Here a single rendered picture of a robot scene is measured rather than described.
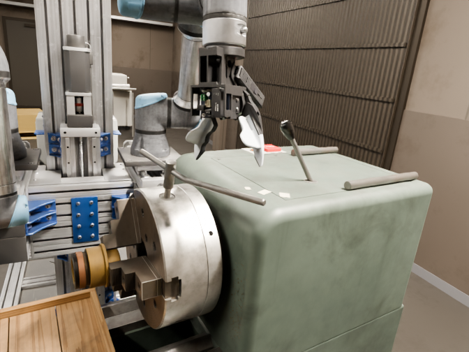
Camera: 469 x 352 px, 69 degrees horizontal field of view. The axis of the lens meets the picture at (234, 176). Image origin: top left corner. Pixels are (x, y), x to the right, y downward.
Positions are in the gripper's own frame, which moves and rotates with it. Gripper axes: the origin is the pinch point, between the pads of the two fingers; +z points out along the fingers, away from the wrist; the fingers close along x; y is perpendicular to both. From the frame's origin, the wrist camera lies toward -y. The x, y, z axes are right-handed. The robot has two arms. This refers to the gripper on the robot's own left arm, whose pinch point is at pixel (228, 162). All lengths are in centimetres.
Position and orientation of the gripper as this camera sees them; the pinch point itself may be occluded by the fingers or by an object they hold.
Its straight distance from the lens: 65.3
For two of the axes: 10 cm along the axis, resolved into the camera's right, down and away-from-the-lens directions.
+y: -5.1, 1.5, -8.4
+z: -0.2, 9.8, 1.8
